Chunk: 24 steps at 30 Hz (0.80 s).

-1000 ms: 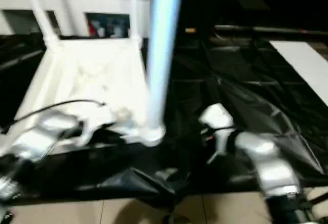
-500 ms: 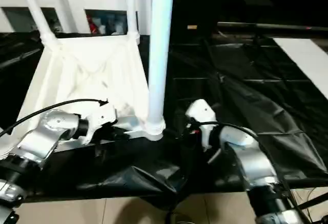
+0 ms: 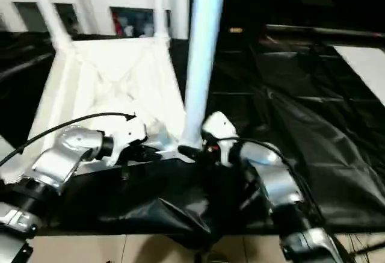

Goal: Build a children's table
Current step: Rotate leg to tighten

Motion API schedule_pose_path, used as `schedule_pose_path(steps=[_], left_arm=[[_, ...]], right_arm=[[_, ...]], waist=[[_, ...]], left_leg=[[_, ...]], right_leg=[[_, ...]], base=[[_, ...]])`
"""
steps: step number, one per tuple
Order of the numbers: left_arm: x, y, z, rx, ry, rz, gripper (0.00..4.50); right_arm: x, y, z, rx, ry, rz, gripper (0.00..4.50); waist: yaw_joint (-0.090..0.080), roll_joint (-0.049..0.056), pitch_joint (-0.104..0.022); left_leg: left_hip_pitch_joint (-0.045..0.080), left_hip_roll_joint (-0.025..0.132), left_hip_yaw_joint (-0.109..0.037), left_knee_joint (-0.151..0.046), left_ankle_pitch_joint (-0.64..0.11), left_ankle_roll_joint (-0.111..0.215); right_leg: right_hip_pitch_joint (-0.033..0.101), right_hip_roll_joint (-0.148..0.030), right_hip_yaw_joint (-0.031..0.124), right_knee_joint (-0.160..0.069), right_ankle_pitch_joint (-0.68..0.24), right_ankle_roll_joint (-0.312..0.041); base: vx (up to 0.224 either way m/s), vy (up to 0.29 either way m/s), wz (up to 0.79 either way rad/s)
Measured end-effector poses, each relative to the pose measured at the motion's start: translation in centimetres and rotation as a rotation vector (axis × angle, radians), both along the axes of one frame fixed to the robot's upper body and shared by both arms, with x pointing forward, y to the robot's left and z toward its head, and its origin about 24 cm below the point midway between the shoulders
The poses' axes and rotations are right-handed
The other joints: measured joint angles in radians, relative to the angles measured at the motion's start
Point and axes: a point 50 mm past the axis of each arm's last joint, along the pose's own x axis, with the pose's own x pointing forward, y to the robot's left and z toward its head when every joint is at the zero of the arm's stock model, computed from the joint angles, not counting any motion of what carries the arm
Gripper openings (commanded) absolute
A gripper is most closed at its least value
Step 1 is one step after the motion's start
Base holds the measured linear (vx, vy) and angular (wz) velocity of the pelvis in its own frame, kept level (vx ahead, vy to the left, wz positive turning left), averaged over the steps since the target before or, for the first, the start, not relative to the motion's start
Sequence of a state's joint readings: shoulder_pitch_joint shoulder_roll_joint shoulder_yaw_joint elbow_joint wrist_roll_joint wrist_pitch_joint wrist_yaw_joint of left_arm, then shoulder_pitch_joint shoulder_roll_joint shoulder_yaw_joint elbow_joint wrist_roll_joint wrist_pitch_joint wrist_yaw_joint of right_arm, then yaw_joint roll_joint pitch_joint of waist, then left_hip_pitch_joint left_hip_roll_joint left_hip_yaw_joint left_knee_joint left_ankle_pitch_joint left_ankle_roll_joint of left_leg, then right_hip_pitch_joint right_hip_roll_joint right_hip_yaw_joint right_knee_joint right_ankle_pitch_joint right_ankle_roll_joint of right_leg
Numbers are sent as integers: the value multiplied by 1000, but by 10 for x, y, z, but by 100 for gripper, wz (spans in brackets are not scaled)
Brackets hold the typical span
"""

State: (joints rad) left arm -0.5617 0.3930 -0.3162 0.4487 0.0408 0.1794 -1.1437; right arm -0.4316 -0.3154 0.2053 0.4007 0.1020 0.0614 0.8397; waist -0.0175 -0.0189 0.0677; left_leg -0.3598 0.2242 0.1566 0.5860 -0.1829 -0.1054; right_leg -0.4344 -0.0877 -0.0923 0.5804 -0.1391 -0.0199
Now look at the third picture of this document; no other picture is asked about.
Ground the white plastic table top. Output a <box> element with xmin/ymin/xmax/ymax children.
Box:
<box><xmin>0</xmin><ymin>34</ymin><xmax>194</xmax><ymax>183</ymax></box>

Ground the black mat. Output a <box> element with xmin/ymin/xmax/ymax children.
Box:
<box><xmin>0</xmin><ymin>29</ymin><xmax>385</xmax><ymax>249</ymax></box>

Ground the white board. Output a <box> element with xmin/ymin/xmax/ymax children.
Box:
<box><xmin>333</xmin><ymin>45</ymin><xmax>385</xmax><ymax>106</ymax></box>

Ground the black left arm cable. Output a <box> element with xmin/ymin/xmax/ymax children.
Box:
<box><xmin>0</xmin><ymin>112</ymin><xmax>137</xmax><ymax>169</ymax></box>

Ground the black metal rail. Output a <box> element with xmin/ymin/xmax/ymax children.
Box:
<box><xmin>263</xmin><ymin>23</ymin><xmax>385</xmax><ymax>41</ymax></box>

